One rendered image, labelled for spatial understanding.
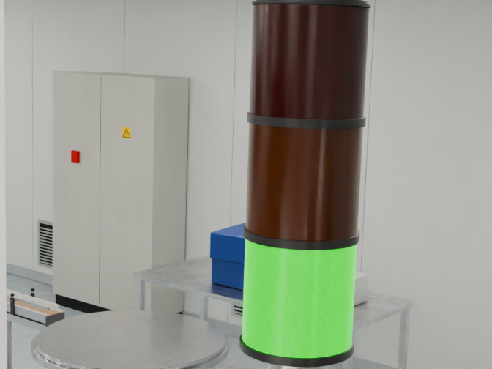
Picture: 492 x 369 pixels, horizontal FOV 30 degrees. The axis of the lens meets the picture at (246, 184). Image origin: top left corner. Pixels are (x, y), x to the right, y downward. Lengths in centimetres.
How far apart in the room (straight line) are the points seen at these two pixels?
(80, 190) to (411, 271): 296
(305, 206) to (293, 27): 7
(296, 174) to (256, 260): 4
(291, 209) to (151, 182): 691
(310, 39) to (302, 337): 12
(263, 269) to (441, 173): 592
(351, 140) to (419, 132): 596
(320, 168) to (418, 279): 611
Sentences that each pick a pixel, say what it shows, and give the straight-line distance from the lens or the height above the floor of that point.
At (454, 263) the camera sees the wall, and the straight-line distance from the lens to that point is 634.
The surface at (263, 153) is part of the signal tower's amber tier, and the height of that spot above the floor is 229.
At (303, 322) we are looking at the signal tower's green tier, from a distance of 39.
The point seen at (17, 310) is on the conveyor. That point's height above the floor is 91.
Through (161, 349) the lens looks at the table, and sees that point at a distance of 431.
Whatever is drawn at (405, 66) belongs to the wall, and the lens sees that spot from 638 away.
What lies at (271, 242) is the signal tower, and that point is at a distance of 38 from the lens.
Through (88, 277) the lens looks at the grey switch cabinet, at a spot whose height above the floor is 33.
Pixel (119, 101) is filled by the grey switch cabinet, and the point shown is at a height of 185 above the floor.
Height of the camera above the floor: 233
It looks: 9 degrees down
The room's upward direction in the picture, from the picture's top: 2 degrees clockwise
